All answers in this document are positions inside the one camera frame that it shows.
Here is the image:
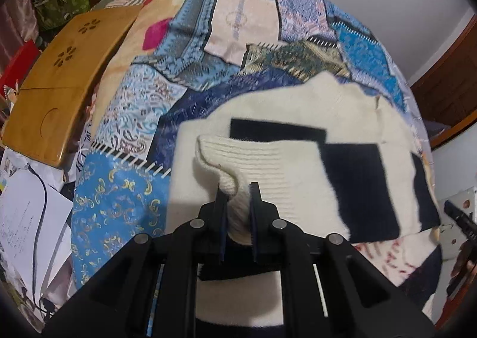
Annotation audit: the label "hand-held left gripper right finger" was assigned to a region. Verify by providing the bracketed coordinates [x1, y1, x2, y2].
[249, 182, 436, 338]

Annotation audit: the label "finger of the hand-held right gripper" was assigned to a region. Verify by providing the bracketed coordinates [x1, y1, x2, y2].
[443, 200, 477, 241]

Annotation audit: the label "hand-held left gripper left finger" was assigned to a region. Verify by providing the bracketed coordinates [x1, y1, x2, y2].
[45, 191, 229, 338]

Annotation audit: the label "white navy striped sweater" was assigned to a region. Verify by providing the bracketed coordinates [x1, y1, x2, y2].
[166, 71, 442, 338]

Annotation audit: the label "white plastic panel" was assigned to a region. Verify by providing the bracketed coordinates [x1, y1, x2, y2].
[434, 185, 477, 260]

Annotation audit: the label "dark navy cloth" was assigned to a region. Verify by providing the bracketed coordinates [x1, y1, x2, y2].
[400, 249, 442, 309]

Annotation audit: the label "white red-printed cloth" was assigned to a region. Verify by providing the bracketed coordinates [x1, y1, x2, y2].
[350, 237, 442, 286]

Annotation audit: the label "blue patchwork blanket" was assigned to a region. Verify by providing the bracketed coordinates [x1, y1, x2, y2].
[71, 0, 435, 290]

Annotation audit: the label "white paper sheets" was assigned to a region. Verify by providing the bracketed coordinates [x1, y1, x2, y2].
[0, 170, 73, 286]

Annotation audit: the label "wooden lap desk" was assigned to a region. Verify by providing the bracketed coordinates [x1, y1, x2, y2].
[2, 5, 144, 168]

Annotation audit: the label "red box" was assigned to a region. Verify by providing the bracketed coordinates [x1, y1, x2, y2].
[0, 40, 41, 100]

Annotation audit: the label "wooden door frame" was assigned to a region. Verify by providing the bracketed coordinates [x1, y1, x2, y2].
[428, 120, 477, 150]

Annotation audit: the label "black charging cable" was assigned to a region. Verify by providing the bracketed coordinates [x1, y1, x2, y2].
[28, 164, 56, 320]

